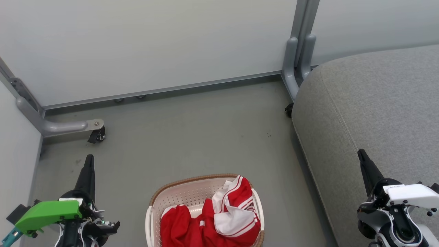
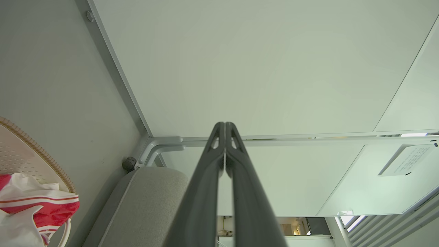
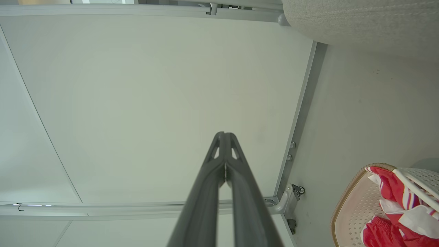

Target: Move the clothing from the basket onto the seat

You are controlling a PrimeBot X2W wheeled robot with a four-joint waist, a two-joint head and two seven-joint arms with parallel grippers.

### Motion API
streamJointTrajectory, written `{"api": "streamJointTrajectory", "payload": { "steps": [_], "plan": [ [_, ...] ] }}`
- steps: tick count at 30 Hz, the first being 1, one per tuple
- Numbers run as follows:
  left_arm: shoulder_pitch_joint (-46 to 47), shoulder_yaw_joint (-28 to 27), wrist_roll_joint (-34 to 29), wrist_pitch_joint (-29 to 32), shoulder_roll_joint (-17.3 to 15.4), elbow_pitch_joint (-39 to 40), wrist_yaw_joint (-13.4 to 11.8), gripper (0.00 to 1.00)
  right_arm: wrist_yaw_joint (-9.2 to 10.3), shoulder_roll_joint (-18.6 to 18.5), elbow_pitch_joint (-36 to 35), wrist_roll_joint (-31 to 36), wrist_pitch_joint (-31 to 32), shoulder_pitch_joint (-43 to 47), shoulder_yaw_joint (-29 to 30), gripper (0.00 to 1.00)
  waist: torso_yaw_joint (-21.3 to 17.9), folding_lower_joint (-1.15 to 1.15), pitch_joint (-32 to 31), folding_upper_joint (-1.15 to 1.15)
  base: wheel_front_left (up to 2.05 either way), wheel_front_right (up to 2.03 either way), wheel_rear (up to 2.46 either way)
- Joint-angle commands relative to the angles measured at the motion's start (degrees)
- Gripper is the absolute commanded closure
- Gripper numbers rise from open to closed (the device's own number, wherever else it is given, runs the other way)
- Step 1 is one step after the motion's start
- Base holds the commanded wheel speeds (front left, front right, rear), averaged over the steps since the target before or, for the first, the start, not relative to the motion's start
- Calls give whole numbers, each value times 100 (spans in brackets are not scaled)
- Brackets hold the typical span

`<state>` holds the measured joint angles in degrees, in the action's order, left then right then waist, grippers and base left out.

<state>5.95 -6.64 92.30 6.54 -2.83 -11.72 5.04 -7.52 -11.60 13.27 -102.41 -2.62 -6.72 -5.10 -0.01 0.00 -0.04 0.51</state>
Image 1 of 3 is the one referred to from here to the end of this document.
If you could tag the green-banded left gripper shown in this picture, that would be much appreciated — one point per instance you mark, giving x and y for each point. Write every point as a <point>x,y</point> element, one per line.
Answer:
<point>48,212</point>

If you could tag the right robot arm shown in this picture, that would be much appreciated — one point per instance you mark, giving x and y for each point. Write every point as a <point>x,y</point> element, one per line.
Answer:
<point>367,214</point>

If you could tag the grey partition bottom rail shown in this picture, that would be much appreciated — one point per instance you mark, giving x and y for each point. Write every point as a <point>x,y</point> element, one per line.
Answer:
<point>164,90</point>

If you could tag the white perforated laundry basket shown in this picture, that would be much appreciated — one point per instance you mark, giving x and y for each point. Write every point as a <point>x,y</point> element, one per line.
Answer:
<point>185,195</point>

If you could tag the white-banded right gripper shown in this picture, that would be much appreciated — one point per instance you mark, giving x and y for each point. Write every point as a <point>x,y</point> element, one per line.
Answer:
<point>411,193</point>

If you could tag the grey fabric sofa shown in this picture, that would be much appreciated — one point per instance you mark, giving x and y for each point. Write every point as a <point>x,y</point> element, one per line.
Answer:
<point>377,103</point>

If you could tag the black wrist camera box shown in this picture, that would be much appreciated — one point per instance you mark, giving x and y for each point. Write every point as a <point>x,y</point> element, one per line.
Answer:
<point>17,213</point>

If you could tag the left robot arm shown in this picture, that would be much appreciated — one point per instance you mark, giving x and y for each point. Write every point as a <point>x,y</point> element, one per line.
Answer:
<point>70,237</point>

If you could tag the grey partition foot with plate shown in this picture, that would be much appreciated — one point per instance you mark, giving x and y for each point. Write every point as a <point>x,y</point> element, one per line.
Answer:
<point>58,127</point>

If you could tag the red and white striped jersey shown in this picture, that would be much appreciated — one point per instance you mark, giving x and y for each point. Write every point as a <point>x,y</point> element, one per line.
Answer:
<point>240,199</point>

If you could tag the grey forked partition post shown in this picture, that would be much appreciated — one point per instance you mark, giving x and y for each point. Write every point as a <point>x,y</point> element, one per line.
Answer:
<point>299,51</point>

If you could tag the black caster wheel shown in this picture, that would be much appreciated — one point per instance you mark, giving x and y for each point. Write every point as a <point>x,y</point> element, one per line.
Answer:
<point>289,110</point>
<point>97,136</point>

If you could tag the red elastic-waist shorts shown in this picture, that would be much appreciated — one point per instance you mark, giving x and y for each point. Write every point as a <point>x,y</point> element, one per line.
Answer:
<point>176,224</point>

